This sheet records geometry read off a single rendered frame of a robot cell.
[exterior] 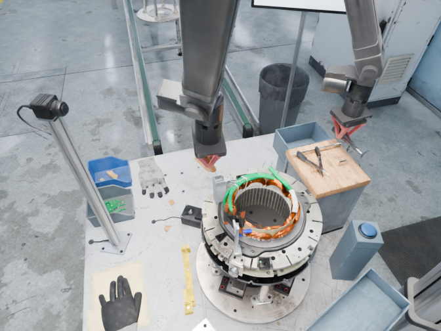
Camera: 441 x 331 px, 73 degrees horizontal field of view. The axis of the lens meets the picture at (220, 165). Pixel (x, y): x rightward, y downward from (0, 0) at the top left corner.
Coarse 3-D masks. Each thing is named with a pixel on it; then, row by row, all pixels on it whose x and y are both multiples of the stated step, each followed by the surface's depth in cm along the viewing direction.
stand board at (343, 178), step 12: (312, 144) 103; (324, 144) 103; (288, 156) 101; (312, 156) 99; (324, 156) 99; (336, 156) 99; (348, 156) 99; (300, 168) 95; (312, 168) 95; (324, 168) 95; (336, 168) 95; (348, 168) 95; (360, 168) 95; (312, 180) 92; (324, 180) 92; (336, 180) 92; (348, 180) 92; (360, 180) 92; (312, 192) 90; (324, 192) 89; (336, 192) 91
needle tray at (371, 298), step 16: (368, 272) 74; (352, 288) 73; (368, 288) 73; (384, 288) 72; (336, 304) 71; (352, 304) 71; (368, 304) 71; (384, 304) 71; (400, 304) 70; (320, 320) 69; (336, 320) 69; (352, 320) 69; (368, 320) 69; (384, 320) 69
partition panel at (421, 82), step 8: (440, 24) 252; (440, 32) 253; (432, 40) 262; (440, 40) 255; (432, 48) 263; (440, 48) 256; (424, 56) 273; (432, 56) 265; (440, 56) 258; (424, 64) 274; (432, 64) 266; (440, 64) 259; (416, 72) 284; (424, 72) 276; (432, 72) 268; (440, 72) 260; (416, 80) 285; (424, 80) 277; (432, 80) 269; (440, 80) 262; (416, 88) 287; (424, 88) 279; (432, 88) 271; (440, 88) 263; (424, 96) 280; (432, 96) 272; (440, 96) 265; (432, 104) 274; (440, 104) 266
